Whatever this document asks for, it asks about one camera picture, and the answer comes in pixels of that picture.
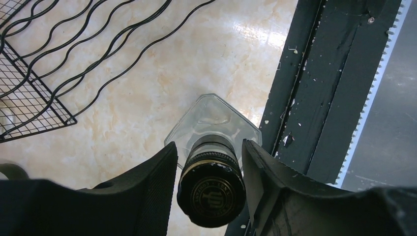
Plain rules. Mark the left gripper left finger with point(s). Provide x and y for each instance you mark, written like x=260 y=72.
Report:
x=135 y=203

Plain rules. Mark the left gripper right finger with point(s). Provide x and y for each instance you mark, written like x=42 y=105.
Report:
x=284 y=202

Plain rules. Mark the square clear liquor bottle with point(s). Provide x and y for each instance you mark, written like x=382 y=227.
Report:
x=209 y=137

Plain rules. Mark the green wine bottle front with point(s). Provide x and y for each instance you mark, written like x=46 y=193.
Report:
x=13 y=171

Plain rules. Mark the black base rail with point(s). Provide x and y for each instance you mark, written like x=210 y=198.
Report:
x=342 y=109

